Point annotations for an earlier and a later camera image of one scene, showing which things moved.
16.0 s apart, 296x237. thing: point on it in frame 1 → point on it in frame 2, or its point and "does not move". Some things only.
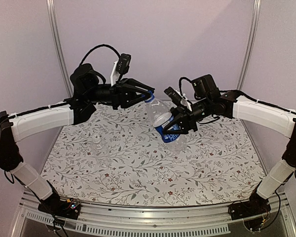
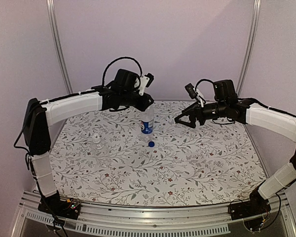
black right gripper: [185, 118] → [197, 108]
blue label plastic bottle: [160, 114] → [146, 124]
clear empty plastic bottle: [100, 154] does not move
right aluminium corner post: [257, 7] does not move
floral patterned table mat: [114, 156] does not move
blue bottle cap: [152, 98] → [151, 144]
